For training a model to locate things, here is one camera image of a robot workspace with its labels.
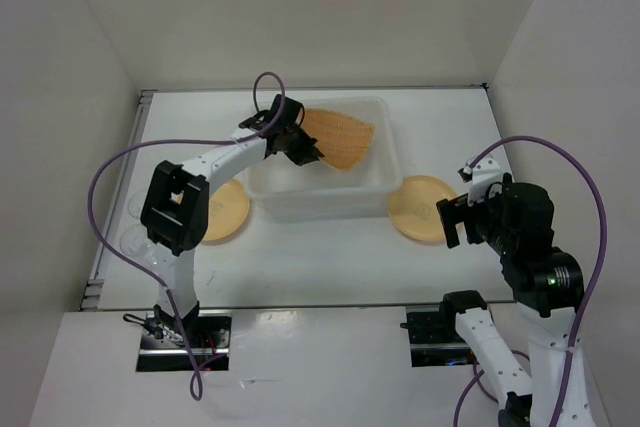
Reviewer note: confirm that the clear glass cup front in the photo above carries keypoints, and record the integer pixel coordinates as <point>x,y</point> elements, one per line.
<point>135,245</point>

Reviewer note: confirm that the tan round plate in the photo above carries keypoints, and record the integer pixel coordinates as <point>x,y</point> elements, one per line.
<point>412,208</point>
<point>228,210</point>

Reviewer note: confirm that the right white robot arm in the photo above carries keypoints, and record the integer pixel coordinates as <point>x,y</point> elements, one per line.
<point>548,290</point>

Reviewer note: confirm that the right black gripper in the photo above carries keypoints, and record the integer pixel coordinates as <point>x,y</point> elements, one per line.
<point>455,208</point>

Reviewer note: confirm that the clear plastic bin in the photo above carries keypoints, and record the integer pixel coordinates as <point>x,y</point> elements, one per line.
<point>287,192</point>

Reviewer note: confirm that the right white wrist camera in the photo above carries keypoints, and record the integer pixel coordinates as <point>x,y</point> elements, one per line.
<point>484,180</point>

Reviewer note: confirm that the clear glass cup rear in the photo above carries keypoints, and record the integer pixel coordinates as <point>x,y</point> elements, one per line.
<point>135,204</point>

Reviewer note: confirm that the woven bamboo triangular basket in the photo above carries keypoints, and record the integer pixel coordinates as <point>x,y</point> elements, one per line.
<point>342,139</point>

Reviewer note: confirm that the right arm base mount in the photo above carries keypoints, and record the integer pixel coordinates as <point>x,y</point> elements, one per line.
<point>432,339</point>

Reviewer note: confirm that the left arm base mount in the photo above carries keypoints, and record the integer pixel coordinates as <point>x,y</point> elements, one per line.
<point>162,349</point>

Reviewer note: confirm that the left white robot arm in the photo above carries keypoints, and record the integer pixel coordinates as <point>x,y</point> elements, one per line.
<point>175,212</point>

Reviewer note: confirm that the clear glass cup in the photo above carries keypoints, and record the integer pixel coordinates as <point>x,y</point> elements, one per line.
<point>135,204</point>
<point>135,245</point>

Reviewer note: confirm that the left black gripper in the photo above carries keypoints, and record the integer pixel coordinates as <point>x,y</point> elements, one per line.
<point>308,151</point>

